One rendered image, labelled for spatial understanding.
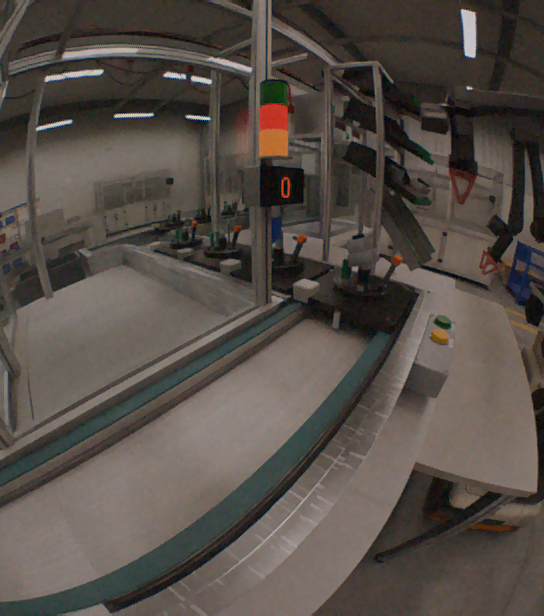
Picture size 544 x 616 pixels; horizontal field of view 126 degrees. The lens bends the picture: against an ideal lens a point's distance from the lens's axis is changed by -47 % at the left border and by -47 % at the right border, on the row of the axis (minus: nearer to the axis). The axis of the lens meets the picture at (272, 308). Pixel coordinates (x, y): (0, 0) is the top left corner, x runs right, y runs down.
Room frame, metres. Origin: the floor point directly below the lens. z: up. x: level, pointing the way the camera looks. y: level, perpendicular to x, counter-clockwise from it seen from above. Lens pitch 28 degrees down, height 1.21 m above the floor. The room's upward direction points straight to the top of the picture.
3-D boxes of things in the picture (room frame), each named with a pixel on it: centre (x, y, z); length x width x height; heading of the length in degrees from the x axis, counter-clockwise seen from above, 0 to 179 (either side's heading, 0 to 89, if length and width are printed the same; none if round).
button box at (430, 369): (0.35, -0.33, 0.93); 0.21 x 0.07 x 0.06; 140
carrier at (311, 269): (0.71, -0.02, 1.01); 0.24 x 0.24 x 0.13; 50
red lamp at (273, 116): (0.48, 0.00, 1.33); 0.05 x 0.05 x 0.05
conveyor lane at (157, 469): (0.33, -0.01, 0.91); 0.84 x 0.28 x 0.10; 140
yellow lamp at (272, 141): (0.48, 0.00, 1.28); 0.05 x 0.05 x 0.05
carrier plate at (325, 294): (0.55, -0.21, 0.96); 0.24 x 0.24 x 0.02; 50
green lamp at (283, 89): (0.48, 0.00, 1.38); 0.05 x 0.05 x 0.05
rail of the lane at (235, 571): (0.24, -0.16, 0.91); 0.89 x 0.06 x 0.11; 140
